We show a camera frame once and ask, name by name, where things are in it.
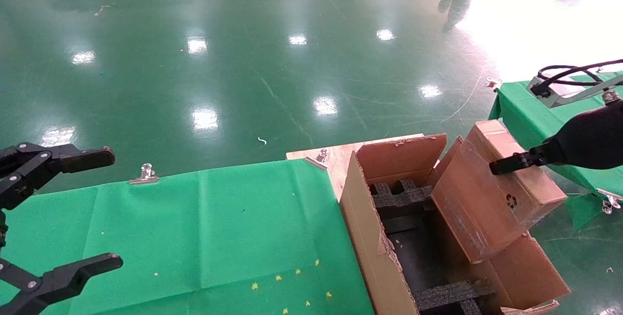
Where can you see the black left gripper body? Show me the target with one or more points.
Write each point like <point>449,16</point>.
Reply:
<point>2,230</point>

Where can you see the large open cardboard carton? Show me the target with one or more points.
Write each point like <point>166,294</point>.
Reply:
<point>360,217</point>

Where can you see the black foam insert block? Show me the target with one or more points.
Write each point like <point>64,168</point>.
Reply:
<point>404,195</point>
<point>452,295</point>

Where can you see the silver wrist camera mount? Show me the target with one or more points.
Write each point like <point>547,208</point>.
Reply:
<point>569,93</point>

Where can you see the black foam carton liner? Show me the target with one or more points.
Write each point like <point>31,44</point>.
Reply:
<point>413,256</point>

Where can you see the small cardboard box with hole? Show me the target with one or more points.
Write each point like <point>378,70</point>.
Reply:
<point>477,208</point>

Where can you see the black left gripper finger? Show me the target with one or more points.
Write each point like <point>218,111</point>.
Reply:
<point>63,278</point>
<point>63,159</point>

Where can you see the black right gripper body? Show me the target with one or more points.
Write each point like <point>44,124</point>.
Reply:
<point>594,139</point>

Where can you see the silver binder clip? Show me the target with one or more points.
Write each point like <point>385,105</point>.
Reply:
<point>144,175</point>
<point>609,203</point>
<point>319,159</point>
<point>493,83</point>

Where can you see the white floor scrap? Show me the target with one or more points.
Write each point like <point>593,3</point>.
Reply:
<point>263,140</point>

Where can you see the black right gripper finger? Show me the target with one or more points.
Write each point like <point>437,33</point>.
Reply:
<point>518,161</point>

